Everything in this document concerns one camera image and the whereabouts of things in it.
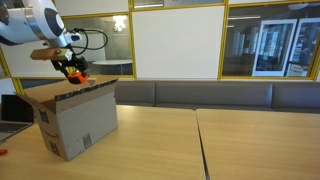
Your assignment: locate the white framed glass door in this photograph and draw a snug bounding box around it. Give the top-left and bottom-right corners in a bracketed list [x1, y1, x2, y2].
[252, 18, 298, 78]
[286, 17, 320, 78]

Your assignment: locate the tan wrist camera mount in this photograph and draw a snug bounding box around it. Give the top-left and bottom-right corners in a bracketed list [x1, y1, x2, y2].
[29, 48, 74, 62]

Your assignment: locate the grey upholstered bench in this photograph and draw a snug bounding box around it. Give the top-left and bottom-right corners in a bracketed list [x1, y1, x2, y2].
[18, 78, 320, 115]

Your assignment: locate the white cluster pendant lamp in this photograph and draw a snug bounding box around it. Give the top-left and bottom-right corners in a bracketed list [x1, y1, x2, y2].
[112, 14, 128, 33]

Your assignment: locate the small orange tape measure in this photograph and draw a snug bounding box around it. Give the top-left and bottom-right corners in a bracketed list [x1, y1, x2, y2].
[65, 66, 90, 85]

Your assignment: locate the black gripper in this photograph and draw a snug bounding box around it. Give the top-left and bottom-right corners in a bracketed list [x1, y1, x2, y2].
[51, 55, 90, 79]

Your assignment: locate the brown cardboard carton box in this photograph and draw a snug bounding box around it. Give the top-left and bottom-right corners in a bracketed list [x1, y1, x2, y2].
[16, 74, 119, 162]

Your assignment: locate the grey open laptop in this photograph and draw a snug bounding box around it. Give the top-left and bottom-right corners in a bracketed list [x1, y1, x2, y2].
[0, 94, 35, 144]

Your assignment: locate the yellow window frame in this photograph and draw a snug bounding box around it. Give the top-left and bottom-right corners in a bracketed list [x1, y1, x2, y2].
[49, 0, 137, 81]
[218, 0, 320, 82]

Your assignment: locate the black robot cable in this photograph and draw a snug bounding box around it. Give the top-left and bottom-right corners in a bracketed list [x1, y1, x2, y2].
[68, 28, 109, 57]

